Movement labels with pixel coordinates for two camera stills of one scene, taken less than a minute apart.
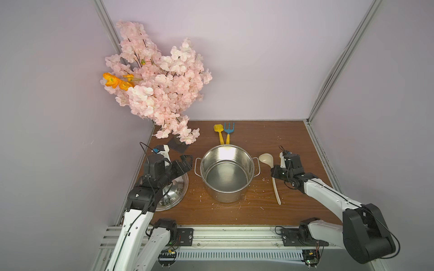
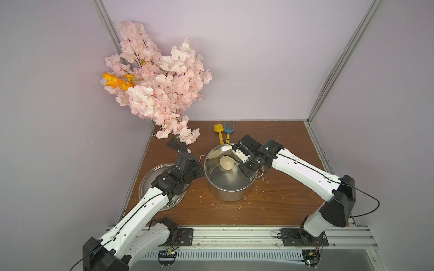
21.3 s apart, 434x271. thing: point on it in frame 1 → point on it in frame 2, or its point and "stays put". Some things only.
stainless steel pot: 227,171 stays put
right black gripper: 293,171 → 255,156
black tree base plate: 174,143 stays put
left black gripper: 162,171 → 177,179
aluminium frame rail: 226,238 stays put
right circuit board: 311,257 stays put
